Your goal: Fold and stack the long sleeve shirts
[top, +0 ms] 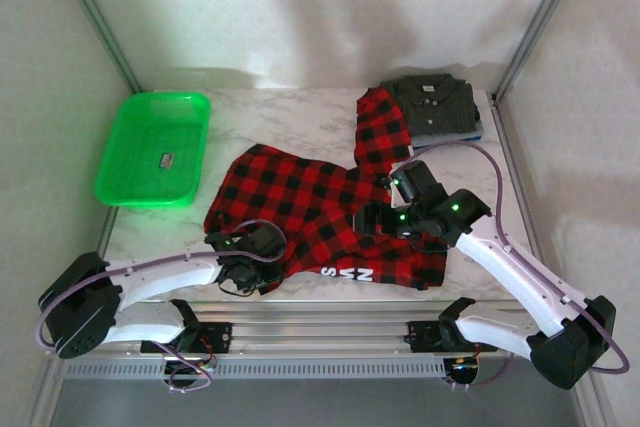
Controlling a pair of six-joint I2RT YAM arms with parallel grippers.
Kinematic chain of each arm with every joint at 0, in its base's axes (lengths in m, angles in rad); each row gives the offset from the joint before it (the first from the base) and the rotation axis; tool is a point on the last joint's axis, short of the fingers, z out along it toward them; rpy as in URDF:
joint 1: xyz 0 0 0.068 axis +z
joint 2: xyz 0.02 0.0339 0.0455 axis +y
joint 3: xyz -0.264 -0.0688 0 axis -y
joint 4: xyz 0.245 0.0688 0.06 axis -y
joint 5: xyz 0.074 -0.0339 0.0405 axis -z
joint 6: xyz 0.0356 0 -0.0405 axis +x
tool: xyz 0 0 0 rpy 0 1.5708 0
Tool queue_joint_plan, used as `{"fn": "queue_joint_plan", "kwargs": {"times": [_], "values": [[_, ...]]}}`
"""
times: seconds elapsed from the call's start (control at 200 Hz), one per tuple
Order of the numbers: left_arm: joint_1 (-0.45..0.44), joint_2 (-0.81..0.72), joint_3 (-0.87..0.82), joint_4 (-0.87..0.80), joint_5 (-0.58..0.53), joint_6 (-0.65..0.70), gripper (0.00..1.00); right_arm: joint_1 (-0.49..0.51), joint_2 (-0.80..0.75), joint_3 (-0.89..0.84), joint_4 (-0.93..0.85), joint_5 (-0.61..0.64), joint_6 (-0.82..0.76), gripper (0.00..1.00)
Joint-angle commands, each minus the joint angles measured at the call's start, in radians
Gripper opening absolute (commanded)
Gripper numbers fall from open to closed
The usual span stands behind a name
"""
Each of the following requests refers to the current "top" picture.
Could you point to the red black plaid shirt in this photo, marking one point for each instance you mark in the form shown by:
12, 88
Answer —
300, 197

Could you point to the green plastic basket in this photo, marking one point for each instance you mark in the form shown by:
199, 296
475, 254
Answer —
150, 147

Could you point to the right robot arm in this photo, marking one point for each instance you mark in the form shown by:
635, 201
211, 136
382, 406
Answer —
505, 267

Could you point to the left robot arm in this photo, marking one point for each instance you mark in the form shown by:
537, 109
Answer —
165, 274

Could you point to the grey folded shirt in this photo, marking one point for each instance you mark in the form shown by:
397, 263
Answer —
445, 139

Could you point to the blue folded shirt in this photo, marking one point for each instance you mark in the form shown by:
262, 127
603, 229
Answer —
477, 136

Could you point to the dark green striped shirt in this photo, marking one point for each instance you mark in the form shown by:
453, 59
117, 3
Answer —
440, 107

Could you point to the basket label sticker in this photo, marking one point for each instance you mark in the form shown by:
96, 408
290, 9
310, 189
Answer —
166, 161

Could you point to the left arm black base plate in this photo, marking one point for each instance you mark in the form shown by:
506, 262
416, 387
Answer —
220, 334

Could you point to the aluminium mounting rail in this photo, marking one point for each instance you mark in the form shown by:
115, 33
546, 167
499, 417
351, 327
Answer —
325, 332

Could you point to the right aluminium side rail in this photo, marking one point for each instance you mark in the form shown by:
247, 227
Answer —
510, 157

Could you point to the aluminium side rail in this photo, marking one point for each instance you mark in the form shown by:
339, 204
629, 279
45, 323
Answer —
102, 242
510, 157

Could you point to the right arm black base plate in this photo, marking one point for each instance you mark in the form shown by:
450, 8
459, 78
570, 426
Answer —
422, 334

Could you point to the left aluminium side rail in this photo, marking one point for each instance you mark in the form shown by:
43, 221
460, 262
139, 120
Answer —
102, 242

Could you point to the right aluminium frame post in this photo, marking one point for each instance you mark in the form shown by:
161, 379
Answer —
535, 27

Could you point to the aluminium frame post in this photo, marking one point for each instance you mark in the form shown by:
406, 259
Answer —
100, 27
535, 27

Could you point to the left aluminium frame post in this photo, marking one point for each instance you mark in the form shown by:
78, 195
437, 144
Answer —
100, 27

